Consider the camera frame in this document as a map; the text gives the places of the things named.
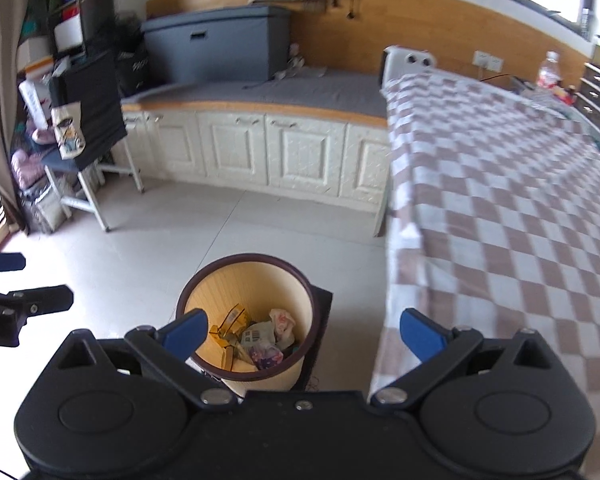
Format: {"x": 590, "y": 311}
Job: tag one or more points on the grey storage bag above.
{"x": 42, "y": 210}

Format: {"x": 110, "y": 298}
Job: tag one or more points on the purple patterned wrapper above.
{"x": 267, "y": 357}

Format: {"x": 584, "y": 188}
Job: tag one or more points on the yellow crumpled carton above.
{"x": 230, "y": 320}

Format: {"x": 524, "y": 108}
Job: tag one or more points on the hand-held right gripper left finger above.
{"x": 185, "y": 332}

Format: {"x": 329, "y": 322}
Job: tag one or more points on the white red-print plastic bag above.
{"x": 282, "y": 322}

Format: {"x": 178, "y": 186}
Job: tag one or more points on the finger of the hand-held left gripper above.
{"x": 45, "y": 297}
{"x": 2, "y": 262}

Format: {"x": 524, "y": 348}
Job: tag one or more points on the small yellow red packet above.
{"x": 566, "y": 95}

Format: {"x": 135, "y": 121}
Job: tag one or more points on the cartoon print tote bag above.
{"x": 67, "y": 130}

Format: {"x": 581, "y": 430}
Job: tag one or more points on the clear red label bottle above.
{"x": 550, "y": 72}

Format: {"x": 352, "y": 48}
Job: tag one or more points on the beige curtain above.
{"x": 0, "y": 85}

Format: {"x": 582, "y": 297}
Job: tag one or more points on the white cabinet doors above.
{"x": 230, "y": 150}

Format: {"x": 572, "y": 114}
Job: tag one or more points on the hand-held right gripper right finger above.
{"x": 420, "y": 335}

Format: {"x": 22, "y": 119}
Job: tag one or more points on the white wall socket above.
{"x": 487, "y": 61}

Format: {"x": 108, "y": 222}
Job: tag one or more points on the grey storage box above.
{"x": 215, "y": 45}

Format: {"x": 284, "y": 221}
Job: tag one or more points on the round beige waste bin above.
{"x": 280, "y": 285}

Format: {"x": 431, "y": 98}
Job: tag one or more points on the grey counter mat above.
{"x": 280, "y": 92}

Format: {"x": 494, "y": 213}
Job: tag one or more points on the black bag with white letters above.
{"x": 132, "y": 67}

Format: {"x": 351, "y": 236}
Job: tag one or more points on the black flat board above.
{"x": 322, "y": 320}

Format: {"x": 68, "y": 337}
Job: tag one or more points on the white red box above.
{"x": 35, "y": 97}

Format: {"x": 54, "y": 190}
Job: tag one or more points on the black hanging organizer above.
{"x": 80, "y": 5}

